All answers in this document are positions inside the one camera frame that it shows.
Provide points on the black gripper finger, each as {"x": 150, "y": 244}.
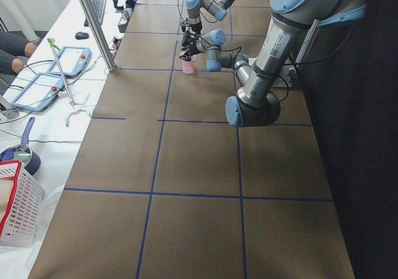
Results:
{"x": 182, "y": 55}
{"x": 189, "y": 54}

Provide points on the aluminium frame post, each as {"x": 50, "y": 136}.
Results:
{"x": 98, "y": 34}

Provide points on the upper blue teach pendant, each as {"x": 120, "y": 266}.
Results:
{"x": 73, "y": 60}

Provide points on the pink mesh pen holder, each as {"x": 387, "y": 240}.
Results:
{"x": 189, "y": 67}

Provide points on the metal rod green tip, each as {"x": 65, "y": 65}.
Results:
{"x": 62, "y": 74}

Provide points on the black computer mouse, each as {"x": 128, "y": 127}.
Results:
{"x": 82, "y": 35}

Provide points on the lower blue teach pendant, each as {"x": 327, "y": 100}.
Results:
{"x": 39, "y": 93}

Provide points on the seated person legs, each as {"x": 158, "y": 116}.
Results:
{"x": 13, "y": 47}

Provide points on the blue teach pendant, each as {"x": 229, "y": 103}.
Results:
{"x": 39, "y": 93}
{"x": 73, "y": 60}

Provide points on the steel cup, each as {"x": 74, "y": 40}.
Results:
{"x": 126, "y": 13}

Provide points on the orange black connector board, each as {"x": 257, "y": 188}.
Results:
{"x": 116, "y": 43}

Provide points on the black box under cup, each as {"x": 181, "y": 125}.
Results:
{"x": 122, "y": 25}

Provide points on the black keyboard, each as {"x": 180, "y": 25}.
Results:
{"x": 99, "y": 7}

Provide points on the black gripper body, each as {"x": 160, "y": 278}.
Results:
{"x": 196, "y": 27}
{"x": 190, "y": 44}

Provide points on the white plastic basket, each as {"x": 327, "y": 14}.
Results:
{"x": 21, "y": 195}

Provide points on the blue saucepan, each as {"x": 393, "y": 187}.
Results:
{"x": 23, "y": 152}

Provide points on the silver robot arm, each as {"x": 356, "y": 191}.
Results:
{"x": 218, "y": 9}
{"x": 254, "y": 103}

